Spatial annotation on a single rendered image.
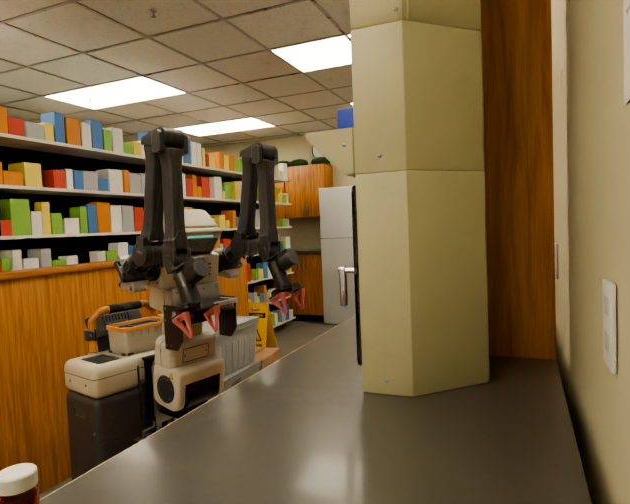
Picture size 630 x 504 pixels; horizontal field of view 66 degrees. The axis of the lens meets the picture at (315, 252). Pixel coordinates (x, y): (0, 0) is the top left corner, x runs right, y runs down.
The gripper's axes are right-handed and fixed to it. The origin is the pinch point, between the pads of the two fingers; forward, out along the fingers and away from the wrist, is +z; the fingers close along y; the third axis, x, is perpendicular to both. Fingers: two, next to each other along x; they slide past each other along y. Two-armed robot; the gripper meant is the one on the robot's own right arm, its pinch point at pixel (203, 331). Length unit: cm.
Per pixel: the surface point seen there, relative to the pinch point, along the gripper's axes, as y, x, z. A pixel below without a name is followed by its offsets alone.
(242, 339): 140, 138, -18
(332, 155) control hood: -8, -71, -16
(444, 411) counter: -8, -69, 41
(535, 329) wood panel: 38, -77, 37
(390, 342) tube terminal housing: -5, -62, 25
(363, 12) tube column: -6, -90, -38
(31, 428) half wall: 6, 157, -7
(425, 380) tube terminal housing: -1, -64, 35
